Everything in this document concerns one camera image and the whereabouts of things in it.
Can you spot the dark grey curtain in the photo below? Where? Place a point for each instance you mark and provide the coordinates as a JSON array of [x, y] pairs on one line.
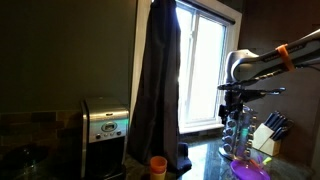
[[156, 83]]

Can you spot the wooden knife block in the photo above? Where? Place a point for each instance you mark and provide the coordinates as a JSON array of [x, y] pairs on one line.
[[265, 140]]

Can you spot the purple plastic plate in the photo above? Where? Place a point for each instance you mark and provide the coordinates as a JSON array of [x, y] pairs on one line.
[[248, 170]]

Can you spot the orange plastic cup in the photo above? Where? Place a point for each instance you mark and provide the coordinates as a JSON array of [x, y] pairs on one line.
[[158, 164]]

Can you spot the yellow plastic cup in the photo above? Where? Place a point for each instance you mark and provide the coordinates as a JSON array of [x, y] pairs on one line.
[[157, 176]]

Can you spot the white window frame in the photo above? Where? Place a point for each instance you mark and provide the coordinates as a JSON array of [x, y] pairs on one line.
[[206, 66]]

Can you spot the yellow plastic knife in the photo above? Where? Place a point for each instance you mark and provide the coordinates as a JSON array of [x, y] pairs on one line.
[[267, 160]]

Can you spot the orange plastic knife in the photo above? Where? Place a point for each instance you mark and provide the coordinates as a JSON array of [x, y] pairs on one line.
[[255, 163]]

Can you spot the metal revolving spice rack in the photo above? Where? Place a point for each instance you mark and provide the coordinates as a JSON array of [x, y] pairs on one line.
[[241, 133]]

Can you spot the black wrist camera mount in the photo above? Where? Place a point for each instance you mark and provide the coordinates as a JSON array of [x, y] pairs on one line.
[[250, 90]]

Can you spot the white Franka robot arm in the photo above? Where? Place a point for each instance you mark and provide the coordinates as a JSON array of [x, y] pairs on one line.
[[243, 63]]

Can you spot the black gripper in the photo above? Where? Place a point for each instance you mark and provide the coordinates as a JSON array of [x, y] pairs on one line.
[[231, 103]]

